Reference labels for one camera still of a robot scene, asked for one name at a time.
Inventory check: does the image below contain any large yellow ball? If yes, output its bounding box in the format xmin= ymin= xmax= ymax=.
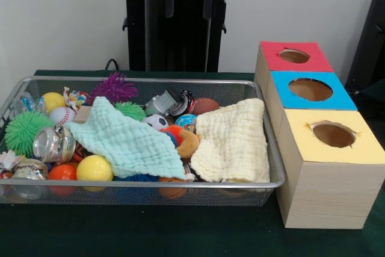
xmin=76 ymin=155 xmax=114 ymax=182

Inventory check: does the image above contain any mint green cloth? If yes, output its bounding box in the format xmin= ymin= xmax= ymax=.
xmin=64 ymin=96 xmax=187 ymax=181

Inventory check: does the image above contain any dark green table cloth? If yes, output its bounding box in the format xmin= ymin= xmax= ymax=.
xmin=353 ymin=85 xmax=385 ymax=113
xmin=0 ymin=69 xmax=385 ymax=257

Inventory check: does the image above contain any purple spiky ball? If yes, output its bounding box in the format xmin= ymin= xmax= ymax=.
xmin=86 ymin=72 xmax=139 ymax=104

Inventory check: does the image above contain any brown plush bear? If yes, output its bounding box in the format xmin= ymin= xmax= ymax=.
xmin=176 ymin=130 xmax=202 ymax=159

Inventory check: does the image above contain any wooden box with three holes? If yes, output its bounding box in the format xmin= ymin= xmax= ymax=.
xmin=254 ymin=41 xmax=385 ymax=229

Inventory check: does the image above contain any cream cloth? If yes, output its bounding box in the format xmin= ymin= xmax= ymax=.
xmin=190 ymin=98 xmax=271 ymax=183

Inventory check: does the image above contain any small soccer ball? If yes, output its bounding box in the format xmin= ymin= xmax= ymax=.
xmin=141 ymin=114 xmax=170 ymax=131

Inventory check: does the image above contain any brown toy football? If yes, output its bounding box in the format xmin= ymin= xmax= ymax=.
xmin=192 ymin=98 xmax=220 ymax=116

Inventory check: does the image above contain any silver mesh bin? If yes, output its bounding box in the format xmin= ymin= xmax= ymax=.
xmin=0 ymin=75 xmax=286 ymax=207

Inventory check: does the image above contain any white baseball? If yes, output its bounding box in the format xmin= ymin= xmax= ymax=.
xmin=48 ymin=107 xmax=76 ymax=127

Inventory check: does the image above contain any black upright panel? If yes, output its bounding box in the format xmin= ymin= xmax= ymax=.
xmin=345 ymin=0 xmax=385 ymax=92

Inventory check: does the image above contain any large green spiky ball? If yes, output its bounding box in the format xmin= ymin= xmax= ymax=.
xmin=4 ymin=111 xmax=55 ymax=158

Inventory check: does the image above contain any clear plastic jar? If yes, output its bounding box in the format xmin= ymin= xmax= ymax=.
xmin=32 ymin=126 xmax=76 ymax=163

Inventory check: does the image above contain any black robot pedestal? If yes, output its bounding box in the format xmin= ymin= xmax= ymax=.
xmin=116 ymin=0 xmax=242 ymax=73

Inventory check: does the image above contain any small yellow ball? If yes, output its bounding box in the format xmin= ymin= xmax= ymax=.
xmin=38 ymin=91 xmax=66 ymax=113

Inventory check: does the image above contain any orange ball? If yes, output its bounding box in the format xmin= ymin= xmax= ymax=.
xmin=48 ymin=164 xmax=78 ymax=181

